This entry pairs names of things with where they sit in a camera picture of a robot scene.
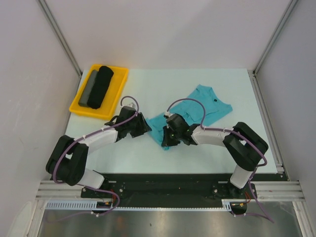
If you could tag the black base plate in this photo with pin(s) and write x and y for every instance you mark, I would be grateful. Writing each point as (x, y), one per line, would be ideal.
(175, 190)

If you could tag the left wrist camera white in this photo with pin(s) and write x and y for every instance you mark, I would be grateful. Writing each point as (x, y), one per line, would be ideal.
(132, 105)

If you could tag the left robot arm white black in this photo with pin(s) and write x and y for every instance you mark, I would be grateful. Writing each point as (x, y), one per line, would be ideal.
(67, 163)

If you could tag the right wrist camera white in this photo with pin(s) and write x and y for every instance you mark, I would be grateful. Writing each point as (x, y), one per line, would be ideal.
(167, 114)

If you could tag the left aluminium frame post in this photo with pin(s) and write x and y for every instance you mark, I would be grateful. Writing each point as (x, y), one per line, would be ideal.
(43, 5)

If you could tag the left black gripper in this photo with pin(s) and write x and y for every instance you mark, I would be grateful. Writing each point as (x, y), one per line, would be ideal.
(142, 126)

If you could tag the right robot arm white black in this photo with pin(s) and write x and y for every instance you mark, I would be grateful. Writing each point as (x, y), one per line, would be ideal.
(245, 146)

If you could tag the yellow plastic tray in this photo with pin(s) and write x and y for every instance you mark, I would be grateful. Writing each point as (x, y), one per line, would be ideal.
(109, 104)

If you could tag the aluminium frame post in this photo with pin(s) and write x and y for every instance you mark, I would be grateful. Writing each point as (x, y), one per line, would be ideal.
(276, 34)
(43, 5)

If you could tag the right aluminium frame post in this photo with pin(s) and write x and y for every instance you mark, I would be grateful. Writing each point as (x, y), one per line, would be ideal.
(276, 34)

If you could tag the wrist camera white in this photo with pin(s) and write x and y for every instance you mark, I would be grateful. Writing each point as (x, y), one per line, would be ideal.
(132, 105)
(167, 114)

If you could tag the rolled grey t-shirt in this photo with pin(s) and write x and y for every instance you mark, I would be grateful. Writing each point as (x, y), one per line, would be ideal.
(87, 90)

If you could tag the rolled black t-shirt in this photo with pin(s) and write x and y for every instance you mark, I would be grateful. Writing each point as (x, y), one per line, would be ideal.
(100, 87)

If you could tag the turquoise t-shirt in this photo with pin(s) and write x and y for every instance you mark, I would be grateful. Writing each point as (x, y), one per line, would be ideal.
(201, 106)

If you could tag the grey slotted cable duct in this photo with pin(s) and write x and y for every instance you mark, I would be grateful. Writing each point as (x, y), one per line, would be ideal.
(88, 205)

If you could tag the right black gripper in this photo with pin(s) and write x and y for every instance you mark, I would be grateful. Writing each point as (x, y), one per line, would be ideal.
(167, 141)

